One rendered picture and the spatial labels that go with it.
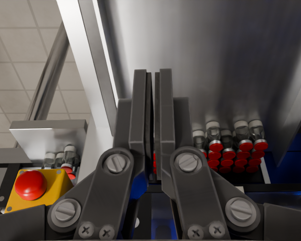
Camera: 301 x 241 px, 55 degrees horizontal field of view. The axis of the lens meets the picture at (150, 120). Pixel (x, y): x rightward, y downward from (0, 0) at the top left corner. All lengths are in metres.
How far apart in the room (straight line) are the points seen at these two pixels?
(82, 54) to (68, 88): 1.33
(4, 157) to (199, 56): 0.45
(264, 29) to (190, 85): 0.12
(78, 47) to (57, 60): 0.53
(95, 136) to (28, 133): 0.12
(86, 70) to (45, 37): 1.12
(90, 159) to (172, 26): 0.23
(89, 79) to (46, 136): 0.17
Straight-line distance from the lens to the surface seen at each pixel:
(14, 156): 0.65
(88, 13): 0.33
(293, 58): 0.42
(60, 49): 0.95
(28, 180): 0.43
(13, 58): 1.67
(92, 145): 0.47
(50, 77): 0.86
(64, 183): 0.46
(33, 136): 0.55
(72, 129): 0.51
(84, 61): 0.40
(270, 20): 0.37
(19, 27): 1.53
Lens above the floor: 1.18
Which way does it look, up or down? 40 degrees down
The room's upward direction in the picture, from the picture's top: 179 degrees counter-clockwise
